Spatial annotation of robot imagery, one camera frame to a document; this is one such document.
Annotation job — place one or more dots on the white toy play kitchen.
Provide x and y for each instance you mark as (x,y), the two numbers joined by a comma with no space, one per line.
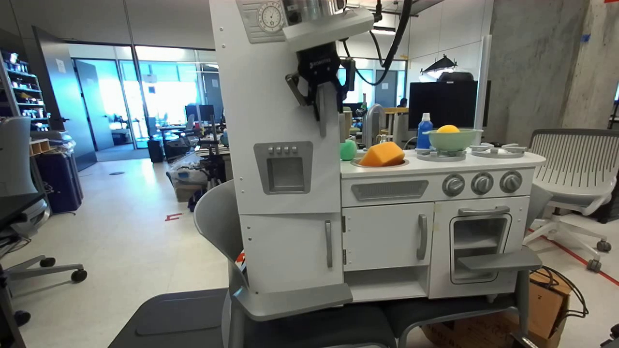
(387,195)

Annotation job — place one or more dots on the green bowl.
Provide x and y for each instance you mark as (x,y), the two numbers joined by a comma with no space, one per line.
(455,144)

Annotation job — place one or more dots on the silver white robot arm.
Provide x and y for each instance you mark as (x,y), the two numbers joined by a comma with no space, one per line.
(329,30)

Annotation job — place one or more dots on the white toy oven door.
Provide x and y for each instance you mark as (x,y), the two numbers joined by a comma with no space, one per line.
(441,258)

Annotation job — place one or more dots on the blue plastic bottle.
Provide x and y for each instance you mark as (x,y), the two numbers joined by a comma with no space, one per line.
(424,133)

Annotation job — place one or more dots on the brown cardboard box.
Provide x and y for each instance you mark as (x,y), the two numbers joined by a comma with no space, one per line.
(544,311)

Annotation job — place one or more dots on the grey wheeled office chair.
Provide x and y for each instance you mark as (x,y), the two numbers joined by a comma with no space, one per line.
(16,162)

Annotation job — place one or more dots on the white small fridge door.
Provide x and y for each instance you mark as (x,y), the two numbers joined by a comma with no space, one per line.
(283,253)

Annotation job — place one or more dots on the grey toy burner grate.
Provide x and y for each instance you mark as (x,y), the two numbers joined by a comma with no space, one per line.
(493,152)
(422,156)

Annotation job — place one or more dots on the orange square sponge cushion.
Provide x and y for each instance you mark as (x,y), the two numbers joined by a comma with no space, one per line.
(381,156)

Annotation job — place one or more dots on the grey toy stove knob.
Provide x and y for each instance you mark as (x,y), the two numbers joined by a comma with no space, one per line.
(453,185)
(511,183)
(482,185)

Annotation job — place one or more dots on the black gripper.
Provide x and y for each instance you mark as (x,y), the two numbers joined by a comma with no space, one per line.
(321,71)

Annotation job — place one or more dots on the grey toy faucet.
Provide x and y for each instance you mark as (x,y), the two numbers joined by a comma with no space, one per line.
(375,123)

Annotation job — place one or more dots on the white mesh chair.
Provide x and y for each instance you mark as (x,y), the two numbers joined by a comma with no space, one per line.
(573,168)

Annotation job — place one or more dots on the black computer monitor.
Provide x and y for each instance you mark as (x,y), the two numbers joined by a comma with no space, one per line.
(441,104)

